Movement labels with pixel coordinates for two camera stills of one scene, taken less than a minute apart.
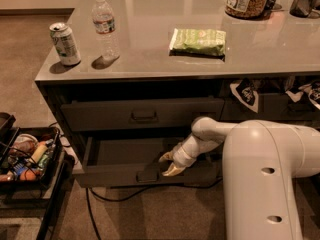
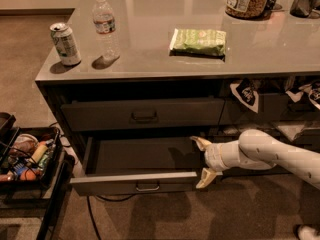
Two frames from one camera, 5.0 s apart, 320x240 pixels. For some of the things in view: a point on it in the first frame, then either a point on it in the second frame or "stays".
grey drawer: x=133 y=162 stays
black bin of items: x=30 y=157 stays
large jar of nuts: x=247 y=1 stays
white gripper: x=182 y=157 to x=213 y=157
